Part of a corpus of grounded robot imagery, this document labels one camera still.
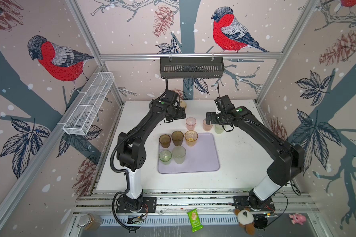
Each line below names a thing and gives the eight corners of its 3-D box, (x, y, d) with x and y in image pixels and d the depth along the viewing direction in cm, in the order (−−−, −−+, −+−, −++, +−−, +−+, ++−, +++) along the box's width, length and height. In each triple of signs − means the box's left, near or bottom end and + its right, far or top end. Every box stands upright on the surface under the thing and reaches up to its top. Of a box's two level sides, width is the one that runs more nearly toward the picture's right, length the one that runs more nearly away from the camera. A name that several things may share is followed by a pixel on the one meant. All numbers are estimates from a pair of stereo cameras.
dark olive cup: (170, 141, 99) (169, 134, 92) (176, 135, 102) (176, 128, 95) (178, 147, 96) (178, 141, 89) (184, 141, 99) (184, 134, 92)
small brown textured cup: (159, 147, 96) (158, 143, 91) (160, 139, 100) (159, 134, 95) (170, 147, 96) (170, 143, 91) (171, 139, 100) (170, 134, 95)
